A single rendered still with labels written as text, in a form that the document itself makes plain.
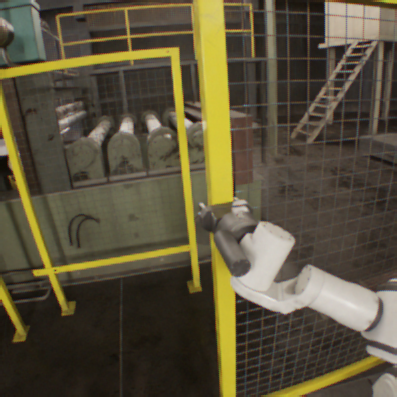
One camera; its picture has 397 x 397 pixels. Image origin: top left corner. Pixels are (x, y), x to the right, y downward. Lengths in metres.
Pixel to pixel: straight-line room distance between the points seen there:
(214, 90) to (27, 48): 1.82
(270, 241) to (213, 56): 0.37
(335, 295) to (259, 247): 0.15
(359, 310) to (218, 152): 0.40
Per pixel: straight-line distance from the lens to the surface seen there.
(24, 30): 2.29
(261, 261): 0.45
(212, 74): 0.59
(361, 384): 1.79
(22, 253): 2.88
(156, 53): 1.90
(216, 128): 0.60
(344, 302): 0.50
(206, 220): 0.62
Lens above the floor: 1.63
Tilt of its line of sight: 23 degrees down
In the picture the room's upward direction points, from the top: 5 degrees counter-clockwise
